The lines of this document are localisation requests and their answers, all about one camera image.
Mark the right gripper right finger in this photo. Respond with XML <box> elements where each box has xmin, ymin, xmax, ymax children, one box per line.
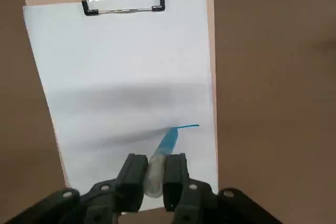
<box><xmin>162</xmin><ymin>153</ymin><xmax>286</xmax><ymax>224</ymax></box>

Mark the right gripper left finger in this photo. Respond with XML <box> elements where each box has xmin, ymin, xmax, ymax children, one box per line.
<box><xmin>0</xmin><ymin>153</ymin><xmax>149</xmax><ymax>224</ymax></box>

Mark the blue highlighter pen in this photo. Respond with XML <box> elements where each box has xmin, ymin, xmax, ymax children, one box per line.
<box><xmin>143</xmin><ymin>126</ymin><xmax>181</xmax><ymax>198</ymax></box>

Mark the white paper sheet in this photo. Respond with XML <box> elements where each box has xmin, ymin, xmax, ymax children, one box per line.
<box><xmin>23</xmin><ymin>0</ymin><xmax>219</xmax><ymax>212</ymax></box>

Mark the tan clipboard with metal clip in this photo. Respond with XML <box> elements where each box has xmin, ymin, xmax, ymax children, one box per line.
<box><xmin>24</xmin><ymin>0</ymin><xmax>220</xmax><ymax>214</ymax></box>

